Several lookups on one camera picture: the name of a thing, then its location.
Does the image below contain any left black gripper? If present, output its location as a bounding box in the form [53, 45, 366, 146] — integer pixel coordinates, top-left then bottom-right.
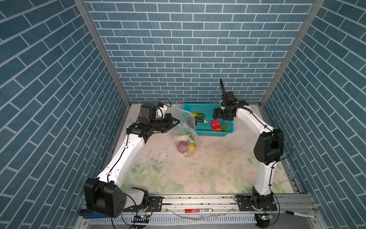
[149, 114, 180, 133]

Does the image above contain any red toy pepper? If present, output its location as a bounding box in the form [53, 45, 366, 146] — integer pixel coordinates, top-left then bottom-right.
[210, 119, 222, 129]

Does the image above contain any teal plastic basket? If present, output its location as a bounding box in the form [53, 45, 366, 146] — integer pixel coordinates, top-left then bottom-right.
[184, 104, 234, 137]

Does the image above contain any purple toy onion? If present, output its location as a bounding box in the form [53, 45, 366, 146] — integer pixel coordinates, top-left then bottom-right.
[177, 141, 188, 154]

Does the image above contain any clear zip top bag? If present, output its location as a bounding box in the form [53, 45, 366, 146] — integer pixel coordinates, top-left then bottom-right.
[173, 105, 198, 157]

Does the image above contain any yellow toy potato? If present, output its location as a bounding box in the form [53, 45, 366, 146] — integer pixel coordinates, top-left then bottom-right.
[187, 143, 197, 153]

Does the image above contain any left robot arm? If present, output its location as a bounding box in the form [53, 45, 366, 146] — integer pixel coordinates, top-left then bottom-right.
[83, 113, 180, 218]

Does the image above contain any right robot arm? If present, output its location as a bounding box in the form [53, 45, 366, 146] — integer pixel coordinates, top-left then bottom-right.
[213, 106, 285, 210]

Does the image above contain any orange green toy cucumber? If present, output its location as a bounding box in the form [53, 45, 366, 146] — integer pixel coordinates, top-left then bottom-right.
[192, 112, 205, 119]

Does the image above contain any black toy eggplant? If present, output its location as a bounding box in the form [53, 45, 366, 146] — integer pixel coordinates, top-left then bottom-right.
[195, 117, 208, 125]

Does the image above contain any red marker pen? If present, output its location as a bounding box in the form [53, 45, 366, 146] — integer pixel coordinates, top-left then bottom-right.
[185, 209, 214, 213]

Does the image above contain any blue black handheld device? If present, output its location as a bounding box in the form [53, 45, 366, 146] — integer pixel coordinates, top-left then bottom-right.
[79, 209, 104, 219]

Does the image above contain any black white marker pen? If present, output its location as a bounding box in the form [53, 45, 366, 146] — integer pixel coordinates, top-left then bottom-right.
[286, 210, 316, 219]

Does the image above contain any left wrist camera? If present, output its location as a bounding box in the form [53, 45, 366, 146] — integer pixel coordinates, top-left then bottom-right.
[139, 102, 168, 120]

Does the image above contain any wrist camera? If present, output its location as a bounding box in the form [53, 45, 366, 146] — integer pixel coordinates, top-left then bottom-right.
[220, 91, 249, 107]
[139, 102, 168, 120]

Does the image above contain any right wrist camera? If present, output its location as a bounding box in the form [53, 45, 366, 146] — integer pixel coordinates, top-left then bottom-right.
[220, 91, 249, 107]

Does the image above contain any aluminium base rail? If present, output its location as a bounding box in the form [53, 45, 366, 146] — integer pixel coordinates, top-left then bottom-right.
[77, 194, 326, 229]

